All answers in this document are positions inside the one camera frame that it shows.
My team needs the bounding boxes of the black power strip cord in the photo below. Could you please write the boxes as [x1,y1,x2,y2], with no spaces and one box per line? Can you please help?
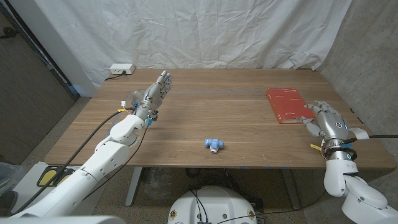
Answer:
[104,71,127,82]

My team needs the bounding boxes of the yellow black foot pedal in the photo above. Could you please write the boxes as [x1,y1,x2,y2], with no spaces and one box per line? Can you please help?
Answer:
[55,172,75,187]
[36,166,60,187]

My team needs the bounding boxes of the grey plastic bin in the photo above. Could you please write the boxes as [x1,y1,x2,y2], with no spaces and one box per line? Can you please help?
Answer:
[0,162,25,195]

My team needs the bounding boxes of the white pedal base plate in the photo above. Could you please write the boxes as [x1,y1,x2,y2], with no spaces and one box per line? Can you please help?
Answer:
[14,161,88,197]

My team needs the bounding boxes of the white wrinkled backdrop sheet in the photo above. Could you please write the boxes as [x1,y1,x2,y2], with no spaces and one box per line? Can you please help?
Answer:
[33,0,354,90]

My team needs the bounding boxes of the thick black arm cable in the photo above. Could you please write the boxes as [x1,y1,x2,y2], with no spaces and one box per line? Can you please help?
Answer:
[12,107,137,215]
[345,134,398,144]

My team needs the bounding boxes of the blue toy camera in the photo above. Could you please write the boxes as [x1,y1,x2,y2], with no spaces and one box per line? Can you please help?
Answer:
[204,138,224,154]

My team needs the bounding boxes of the clear plastic cup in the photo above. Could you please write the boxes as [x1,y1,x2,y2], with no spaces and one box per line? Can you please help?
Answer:
[132,89,149,105]

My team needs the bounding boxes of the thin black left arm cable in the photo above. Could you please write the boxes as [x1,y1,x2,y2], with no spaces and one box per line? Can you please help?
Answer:
[82,124,149,200]

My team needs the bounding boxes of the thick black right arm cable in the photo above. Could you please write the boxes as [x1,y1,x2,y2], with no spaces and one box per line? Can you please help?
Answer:
[345,134,398,144]

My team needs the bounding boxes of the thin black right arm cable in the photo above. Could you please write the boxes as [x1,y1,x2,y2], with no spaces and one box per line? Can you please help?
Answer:
[216,189,326,224]

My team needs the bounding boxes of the red notebook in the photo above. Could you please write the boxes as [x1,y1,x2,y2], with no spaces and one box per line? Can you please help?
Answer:
[266,87,317,124]

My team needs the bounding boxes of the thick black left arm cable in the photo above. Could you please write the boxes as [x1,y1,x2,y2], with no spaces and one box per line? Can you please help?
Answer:
[12,107,137,215]

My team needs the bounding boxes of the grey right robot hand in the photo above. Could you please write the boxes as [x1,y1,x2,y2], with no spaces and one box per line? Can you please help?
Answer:
[300,100,351,147]

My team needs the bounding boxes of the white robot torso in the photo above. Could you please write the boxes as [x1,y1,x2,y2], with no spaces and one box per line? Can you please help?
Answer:
[167,185,258,224]

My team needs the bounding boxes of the white power strip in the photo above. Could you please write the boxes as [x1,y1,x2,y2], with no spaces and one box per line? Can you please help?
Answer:
[109,63,136,75]

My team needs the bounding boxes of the grey metal table leg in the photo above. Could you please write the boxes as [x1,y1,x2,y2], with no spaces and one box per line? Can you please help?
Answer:
[125,167,143,207]
[279,169,302,211]

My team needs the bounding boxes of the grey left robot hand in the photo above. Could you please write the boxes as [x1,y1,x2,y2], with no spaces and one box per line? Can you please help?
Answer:
[135,70,172,121]

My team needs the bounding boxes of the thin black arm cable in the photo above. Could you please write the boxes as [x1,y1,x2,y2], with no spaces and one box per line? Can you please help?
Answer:
[82,124,149,200]
[216,189,326,224]

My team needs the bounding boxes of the white tape tag on cable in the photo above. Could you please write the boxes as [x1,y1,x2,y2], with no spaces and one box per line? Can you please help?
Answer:
[349,127,370,141]

